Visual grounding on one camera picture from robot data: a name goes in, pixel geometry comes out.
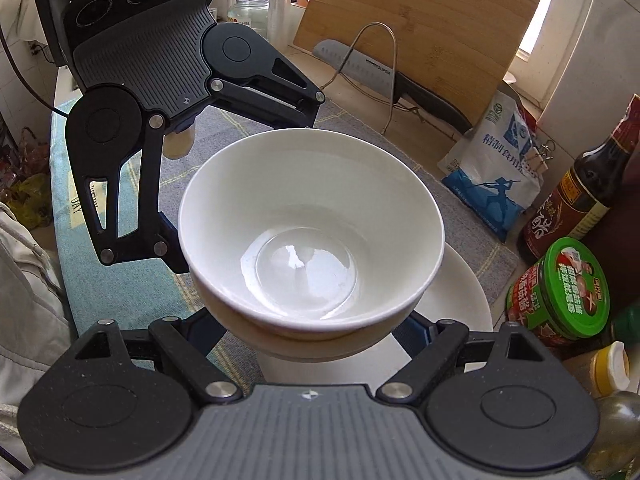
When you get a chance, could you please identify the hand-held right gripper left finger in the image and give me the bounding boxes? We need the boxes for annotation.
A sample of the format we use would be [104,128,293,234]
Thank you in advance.
[75,307,241,407]

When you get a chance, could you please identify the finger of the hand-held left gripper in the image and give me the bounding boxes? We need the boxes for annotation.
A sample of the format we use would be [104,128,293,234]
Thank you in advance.
[67,112,191,273]
[210,47,325,130]

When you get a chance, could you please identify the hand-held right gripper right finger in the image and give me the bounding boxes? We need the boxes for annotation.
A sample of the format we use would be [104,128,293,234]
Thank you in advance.
[376,312,553,405]

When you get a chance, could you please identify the stack of white floral plates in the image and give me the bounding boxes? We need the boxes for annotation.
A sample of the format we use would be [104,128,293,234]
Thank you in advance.
[255,244,494,387]

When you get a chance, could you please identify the white bowl with faint flowers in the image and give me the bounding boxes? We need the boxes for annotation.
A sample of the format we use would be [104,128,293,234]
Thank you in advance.
[177,127,446,333]

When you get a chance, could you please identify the yellow plastic bag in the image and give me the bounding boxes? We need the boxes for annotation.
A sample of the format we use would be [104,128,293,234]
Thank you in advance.
[12,172,53,231]

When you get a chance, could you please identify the sleeve of clear plastic cups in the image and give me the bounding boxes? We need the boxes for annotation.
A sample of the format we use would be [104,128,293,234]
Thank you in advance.
[267,0,296,46]

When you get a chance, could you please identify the glass jar with yellow-green lid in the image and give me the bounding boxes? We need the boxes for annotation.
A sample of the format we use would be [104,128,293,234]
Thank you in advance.
[227,0,273,36]

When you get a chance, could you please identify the grey checked dish cloth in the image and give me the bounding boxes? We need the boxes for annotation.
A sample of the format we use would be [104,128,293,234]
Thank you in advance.
[50,95,521,396]

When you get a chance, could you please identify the person's white jacket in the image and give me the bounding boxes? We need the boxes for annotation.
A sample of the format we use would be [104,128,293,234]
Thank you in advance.
[0,200,78,466]

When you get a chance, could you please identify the bamboo cutting board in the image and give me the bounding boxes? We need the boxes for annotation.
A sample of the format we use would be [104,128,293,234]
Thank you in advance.
[292,0,542,128]

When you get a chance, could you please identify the blue and white salt bag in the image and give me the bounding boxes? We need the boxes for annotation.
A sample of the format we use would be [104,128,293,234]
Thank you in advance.
[439,91,546,245]

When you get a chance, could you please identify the sauce jar with green lid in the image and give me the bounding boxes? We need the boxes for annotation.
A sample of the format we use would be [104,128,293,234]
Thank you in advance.
[505,236,612,348]

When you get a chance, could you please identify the spice jar with yellow lid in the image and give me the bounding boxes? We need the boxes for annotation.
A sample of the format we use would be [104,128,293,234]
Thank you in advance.
[585,341,632,400]

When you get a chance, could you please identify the dark vinegar bottle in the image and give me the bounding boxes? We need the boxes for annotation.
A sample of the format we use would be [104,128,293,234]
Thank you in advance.
[516,94,640,267]

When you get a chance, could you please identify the metal binder clips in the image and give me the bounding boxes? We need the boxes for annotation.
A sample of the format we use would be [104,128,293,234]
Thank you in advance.
[520,137,557,177]

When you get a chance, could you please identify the jar with dark green cap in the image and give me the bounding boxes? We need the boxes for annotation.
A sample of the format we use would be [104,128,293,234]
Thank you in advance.
[607,305,640,348]

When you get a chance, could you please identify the glass bottle with red cap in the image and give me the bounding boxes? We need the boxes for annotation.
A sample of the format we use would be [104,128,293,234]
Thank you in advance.
[582,390,640,480]

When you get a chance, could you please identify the kitchen knife with black handle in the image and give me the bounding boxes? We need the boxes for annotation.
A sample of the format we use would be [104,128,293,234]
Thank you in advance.
[312,39,473,137]

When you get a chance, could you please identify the black cable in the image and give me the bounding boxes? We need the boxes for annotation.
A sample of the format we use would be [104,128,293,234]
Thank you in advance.
[0,22,73,117]

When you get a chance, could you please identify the metal wire rack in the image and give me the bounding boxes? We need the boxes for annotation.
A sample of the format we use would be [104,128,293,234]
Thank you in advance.
[320,22,431,135]

